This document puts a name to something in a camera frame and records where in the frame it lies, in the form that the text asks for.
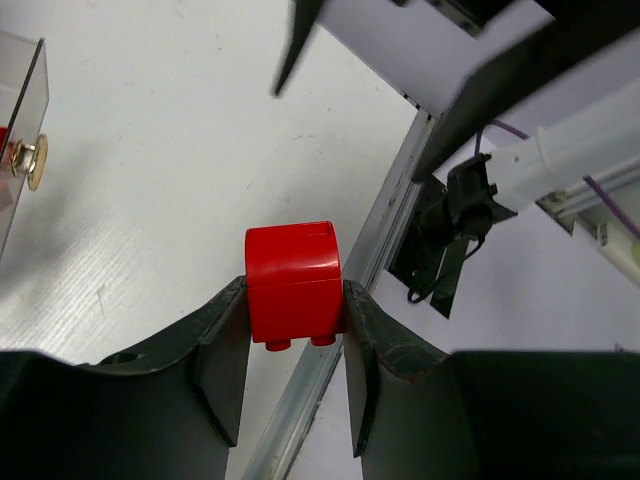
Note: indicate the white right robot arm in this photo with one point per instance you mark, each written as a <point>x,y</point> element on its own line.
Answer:
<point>531,64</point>

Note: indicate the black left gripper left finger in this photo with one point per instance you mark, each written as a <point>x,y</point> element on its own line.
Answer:
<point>168,407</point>

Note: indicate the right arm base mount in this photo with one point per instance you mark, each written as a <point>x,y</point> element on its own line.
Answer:
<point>448,224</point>

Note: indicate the aluminium table front rail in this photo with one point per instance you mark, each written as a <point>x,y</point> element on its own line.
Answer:
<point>371,254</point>

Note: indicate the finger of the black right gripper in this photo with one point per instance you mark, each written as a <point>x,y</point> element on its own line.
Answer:
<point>306,14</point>

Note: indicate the aluminium table right rail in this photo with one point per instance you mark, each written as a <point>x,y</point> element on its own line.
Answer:
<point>607,208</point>

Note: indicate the aluminium table rail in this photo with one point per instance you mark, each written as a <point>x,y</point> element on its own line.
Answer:
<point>607,208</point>
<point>371,254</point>

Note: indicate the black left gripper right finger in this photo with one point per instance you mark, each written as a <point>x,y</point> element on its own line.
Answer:
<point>417,412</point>

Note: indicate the red rounded lego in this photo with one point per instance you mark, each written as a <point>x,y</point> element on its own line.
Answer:
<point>294,282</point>

